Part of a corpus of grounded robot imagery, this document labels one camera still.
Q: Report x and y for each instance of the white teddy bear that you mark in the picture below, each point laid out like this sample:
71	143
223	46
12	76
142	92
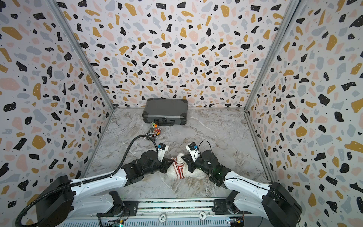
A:
197	174

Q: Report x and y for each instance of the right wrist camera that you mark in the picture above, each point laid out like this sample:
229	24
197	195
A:
193	150

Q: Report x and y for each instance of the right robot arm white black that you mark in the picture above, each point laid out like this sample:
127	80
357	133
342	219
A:
270	201

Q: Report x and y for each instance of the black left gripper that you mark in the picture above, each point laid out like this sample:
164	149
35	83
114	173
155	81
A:
163	165

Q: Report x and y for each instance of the red white striped knitted sweater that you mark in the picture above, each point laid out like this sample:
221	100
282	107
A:
178	166

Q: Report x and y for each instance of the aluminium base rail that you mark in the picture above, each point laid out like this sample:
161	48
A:
201	212

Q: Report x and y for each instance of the bag of colourful small parts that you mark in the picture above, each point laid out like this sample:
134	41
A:
153	131

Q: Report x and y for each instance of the dark grey hard case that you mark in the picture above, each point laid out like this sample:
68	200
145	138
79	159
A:
165	112

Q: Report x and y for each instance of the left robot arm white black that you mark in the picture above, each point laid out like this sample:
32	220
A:
66	198

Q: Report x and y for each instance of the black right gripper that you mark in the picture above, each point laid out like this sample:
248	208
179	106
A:
190	164

